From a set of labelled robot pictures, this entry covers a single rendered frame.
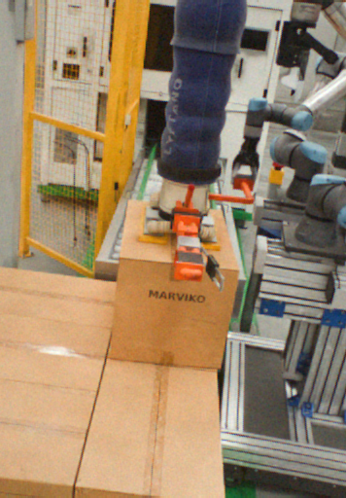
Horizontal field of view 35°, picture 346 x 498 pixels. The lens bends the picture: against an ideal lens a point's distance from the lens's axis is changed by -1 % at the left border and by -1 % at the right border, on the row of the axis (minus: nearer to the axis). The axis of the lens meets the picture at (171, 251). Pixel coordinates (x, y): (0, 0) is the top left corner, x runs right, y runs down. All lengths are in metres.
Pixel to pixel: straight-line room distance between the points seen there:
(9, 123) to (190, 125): 1.55
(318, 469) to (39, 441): 1.11
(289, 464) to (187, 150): 1.24
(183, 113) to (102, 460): 1.11
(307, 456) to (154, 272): 0.95
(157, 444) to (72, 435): 0.25
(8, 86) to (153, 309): 1.72
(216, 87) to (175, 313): 0.77
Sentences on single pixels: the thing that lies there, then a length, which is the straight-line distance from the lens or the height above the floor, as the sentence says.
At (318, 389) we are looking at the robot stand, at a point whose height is 0.34.
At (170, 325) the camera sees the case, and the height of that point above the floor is 0.71.
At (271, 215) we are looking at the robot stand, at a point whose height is 0.96.
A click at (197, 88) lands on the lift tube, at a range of 1.89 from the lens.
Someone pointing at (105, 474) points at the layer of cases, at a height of 0.54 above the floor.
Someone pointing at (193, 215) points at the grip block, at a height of 1.09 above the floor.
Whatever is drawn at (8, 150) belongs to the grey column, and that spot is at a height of 0.88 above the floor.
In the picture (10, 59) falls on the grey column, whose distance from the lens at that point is 3.19.
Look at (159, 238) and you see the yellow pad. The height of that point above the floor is 0.96.
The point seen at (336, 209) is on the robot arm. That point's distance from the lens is 1.81.
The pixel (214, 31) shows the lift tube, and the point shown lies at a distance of 1.87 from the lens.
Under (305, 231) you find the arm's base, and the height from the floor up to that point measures 1.08.
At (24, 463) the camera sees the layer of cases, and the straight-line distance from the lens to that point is 1.64.
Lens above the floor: 1.69
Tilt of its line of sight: 23 degrees down
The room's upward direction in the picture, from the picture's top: 8 degrees clockwise
